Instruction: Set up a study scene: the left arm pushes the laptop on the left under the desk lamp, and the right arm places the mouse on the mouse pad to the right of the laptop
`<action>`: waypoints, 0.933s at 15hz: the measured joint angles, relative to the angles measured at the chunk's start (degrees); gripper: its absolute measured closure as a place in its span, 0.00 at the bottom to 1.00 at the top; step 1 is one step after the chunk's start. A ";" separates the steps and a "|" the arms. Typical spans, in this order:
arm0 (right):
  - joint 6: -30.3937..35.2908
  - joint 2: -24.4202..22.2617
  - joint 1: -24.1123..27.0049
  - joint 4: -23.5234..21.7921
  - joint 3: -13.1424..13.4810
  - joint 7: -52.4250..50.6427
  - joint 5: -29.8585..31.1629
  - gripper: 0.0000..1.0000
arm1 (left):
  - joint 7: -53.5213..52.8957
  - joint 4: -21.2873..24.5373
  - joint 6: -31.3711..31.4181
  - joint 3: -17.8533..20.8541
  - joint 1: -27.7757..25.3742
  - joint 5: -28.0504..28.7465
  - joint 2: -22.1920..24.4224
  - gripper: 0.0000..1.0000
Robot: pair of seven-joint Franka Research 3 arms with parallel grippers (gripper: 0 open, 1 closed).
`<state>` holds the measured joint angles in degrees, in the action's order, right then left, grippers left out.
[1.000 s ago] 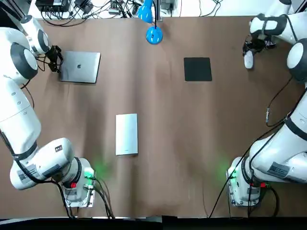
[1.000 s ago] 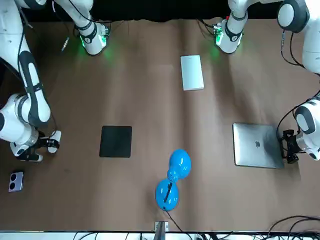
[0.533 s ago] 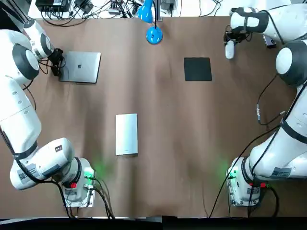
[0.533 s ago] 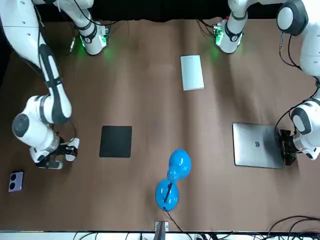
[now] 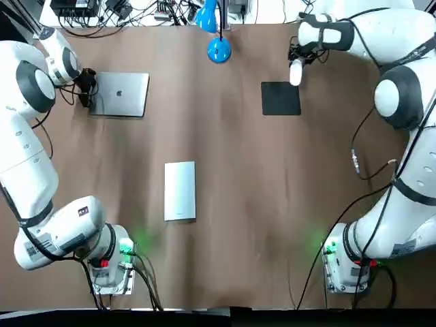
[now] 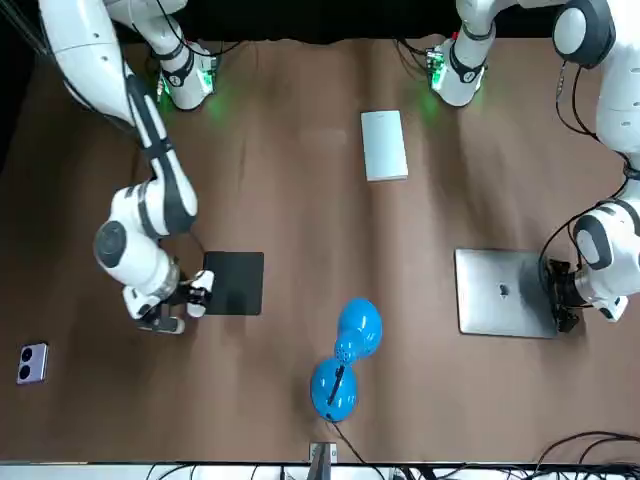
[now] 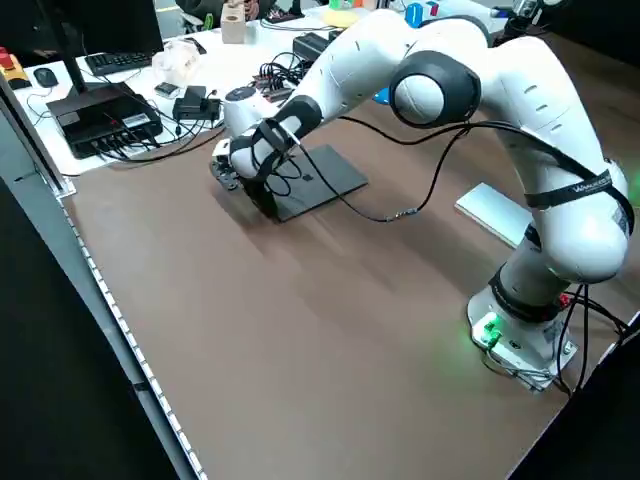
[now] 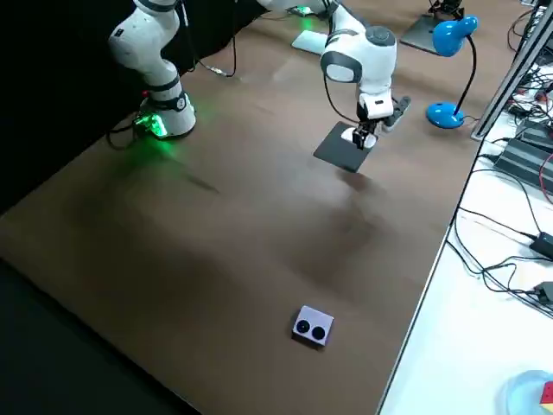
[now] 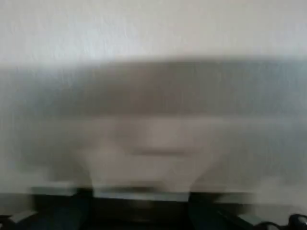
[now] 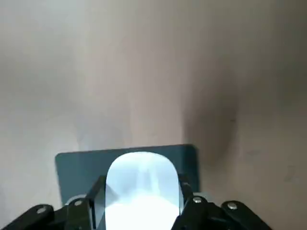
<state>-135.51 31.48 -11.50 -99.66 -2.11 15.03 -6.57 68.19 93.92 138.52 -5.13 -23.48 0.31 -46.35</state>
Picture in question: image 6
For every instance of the silver laptop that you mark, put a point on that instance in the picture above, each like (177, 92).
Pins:
(495, 300)

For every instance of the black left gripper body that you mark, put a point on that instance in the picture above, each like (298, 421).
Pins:
(564, 285)

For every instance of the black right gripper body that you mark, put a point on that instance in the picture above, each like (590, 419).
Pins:
(182, 292)

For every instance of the purple folded flip phone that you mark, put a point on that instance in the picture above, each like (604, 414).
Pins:
(32, 364)

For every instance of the black mouse pad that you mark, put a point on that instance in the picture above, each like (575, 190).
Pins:
(237, 285)

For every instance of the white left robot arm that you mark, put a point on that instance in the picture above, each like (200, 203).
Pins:
(620, 100)

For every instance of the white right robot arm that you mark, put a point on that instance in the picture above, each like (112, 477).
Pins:
(90, 60)

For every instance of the blue desk lamp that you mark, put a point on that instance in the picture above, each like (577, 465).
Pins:
(332, 395)

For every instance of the aluminium profile post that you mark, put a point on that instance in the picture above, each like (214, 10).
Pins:
(322, 460)

